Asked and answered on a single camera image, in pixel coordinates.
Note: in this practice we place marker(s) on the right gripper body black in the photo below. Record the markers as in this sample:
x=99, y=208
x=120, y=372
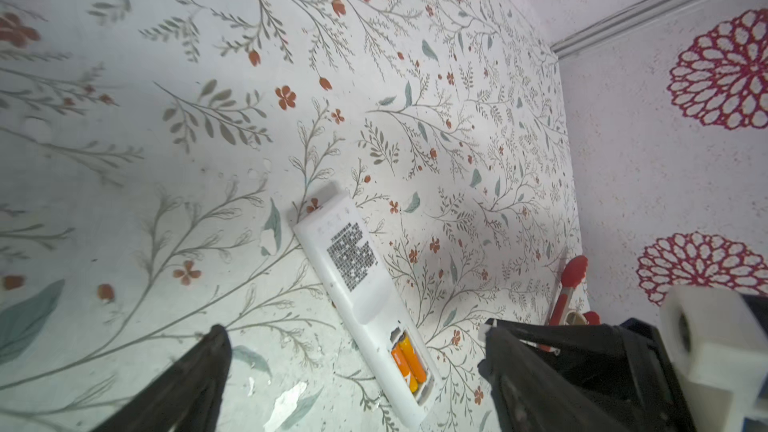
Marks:
x=624, y=369

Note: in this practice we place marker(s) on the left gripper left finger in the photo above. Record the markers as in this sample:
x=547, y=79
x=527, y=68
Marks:
x=186, y=397

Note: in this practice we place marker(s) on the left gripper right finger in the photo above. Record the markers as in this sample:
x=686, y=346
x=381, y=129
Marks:
x=529, y=395

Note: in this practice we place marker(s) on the white remote control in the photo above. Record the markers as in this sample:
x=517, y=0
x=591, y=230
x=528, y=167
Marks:
x=342, y=252

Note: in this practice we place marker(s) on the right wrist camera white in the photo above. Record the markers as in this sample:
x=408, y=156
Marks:
x=716, y=340

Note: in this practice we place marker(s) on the red handled pliers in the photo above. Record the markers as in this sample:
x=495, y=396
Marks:
x=563, y=311

